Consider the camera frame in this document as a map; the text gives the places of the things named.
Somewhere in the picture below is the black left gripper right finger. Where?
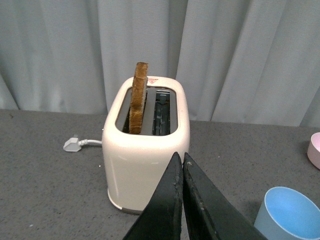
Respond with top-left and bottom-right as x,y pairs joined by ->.
183,153 -> 266,240

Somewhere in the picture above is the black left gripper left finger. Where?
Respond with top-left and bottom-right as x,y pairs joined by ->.
124,152 -> 184,240

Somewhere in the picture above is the light blue cup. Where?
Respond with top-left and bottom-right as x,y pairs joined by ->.
254,186 -> 320,240

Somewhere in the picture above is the cream white toaster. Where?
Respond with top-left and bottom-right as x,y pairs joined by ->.
102,76 -> 190,213

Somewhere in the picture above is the white power plug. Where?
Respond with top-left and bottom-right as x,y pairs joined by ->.
63,134 -> 82,152

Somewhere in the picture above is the pink bowl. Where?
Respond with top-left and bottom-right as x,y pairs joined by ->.
307,132 -> 320,169

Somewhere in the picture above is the toasted bread slice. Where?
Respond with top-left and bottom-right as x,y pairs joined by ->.
129,62 -> 149,134

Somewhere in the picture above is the grey curtain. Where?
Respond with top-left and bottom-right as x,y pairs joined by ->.
0,0 -> 320,127

